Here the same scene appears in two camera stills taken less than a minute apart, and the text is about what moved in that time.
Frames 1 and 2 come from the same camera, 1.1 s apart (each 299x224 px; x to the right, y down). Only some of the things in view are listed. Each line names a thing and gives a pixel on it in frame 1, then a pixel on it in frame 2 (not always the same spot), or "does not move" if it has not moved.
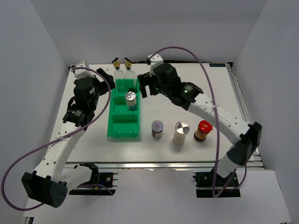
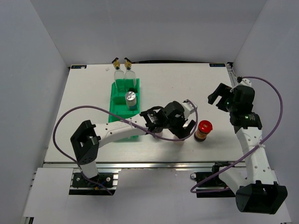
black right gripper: [144, 80] → [222, 90]
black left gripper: [104, 85] → [180, 132]
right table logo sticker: [217, 65] does not move
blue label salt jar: [131, 100] does not move
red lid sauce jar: [204, 127] does not move
